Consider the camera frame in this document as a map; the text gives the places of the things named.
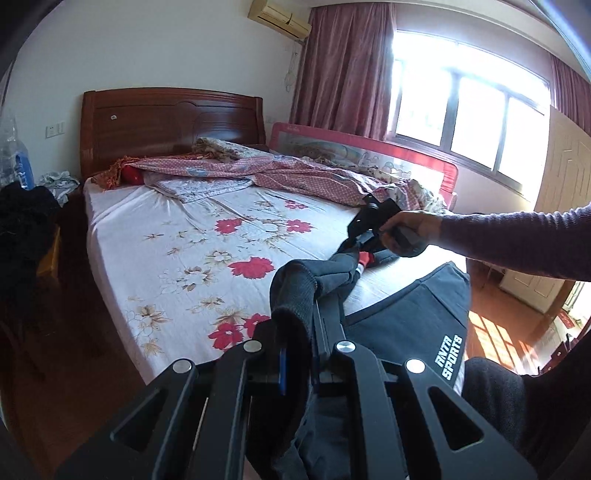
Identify wall air conditioner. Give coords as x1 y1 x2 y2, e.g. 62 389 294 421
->
248 0 313 40

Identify black clothes pile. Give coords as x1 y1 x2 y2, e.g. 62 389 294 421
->
0 182 64 289

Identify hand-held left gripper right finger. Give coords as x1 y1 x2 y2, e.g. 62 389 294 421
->
311 299 539 480

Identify person's leg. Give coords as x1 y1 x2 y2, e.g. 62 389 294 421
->
462 355 591 480

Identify person's right hand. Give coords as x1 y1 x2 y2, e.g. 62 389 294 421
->
381 210 446 257

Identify pink patterned quilt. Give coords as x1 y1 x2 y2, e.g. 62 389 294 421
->
90 147 445 214

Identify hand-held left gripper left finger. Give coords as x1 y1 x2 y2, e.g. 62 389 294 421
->
55 322 291 480

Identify grey white cloth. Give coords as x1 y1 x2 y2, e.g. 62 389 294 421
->
39 170 83 206

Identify pale wooden door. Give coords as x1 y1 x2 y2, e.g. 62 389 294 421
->
534 105 591 214

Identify narrow pink curtain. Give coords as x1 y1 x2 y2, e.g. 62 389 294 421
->
549 52 591 121

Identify bed with floral sheet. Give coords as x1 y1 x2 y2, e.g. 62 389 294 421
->
83 178 468 385

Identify person's right forearm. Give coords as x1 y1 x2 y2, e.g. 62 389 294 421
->
438 198 591 283

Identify wide pink curtain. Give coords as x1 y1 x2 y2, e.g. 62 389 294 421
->
290 6 396 142

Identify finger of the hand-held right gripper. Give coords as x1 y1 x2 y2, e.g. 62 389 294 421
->
338 231 376 278

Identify dark navy pants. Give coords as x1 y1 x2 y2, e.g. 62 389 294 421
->
269 237 472 480

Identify wooden headboard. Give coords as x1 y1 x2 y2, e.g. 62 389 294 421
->
79 88 267 182

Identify window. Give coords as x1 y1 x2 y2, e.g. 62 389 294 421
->
385 30 553 195

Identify beige floral blanket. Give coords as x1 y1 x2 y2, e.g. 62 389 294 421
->
191 137 254 161

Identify red bed rail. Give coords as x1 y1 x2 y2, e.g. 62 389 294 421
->
269 122 461 211

